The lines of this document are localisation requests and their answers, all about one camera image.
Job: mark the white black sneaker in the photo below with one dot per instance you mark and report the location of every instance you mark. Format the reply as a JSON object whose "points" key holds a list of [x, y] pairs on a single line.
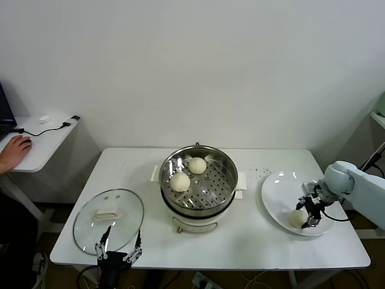
{"points": [[40, 266]]}

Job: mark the white power strip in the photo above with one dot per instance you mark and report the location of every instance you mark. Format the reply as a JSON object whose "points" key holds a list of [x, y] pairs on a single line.
{"points": [[203, 280]]}

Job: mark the person bare hand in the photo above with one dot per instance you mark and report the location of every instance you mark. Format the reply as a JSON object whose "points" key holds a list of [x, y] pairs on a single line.
{"points": [[16, 152]]}

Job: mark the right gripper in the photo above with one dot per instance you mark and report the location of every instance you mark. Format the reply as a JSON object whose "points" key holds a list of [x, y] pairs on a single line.
{"points": [[316, 204]]}

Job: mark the white steamed baozi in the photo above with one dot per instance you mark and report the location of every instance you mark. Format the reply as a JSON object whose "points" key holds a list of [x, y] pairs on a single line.
{"points": [[180, 182], [197, 165], [296, 218]]}

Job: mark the person bare forearm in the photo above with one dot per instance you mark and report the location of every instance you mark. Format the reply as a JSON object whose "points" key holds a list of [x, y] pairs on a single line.
{"points": [[2, 168]]}

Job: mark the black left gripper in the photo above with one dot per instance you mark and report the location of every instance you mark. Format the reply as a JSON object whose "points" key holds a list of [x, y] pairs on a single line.
{"points": [[115, 260]]}

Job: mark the black laptop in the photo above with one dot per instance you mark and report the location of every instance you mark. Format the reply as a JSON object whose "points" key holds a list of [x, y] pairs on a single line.
{"points": [[6, 114]]}

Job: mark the white round plate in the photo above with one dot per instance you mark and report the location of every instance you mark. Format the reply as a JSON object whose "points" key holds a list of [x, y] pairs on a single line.
{"points": [[279, 192]]}

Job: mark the white side table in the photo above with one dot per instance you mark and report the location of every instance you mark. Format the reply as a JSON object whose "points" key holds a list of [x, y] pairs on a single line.
{"points": [[51, 141]]}

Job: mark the steel steamer basket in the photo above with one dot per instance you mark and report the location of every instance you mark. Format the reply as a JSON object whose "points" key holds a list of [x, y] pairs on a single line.
{"points": [[210, 192]]}

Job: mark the pale right robot arm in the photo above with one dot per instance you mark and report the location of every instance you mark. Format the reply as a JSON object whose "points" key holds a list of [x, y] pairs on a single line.
{"points": [[361, 189]]}

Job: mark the white electric cooker base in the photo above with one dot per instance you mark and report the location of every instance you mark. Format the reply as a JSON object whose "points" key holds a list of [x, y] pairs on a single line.
{"points": [[195, 224]]}

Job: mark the round glass lid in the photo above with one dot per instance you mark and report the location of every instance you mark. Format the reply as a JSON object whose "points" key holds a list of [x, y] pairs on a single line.
{"points": [[117, 198]]}

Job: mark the crumpled white paper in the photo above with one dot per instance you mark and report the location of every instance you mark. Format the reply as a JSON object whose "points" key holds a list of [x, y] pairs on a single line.
{"points": [[44, 119]]}

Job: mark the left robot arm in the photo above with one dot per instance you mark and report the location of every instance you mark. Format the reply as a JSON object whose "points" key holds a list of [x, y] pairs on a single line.
{"points": [[109, 278]]}

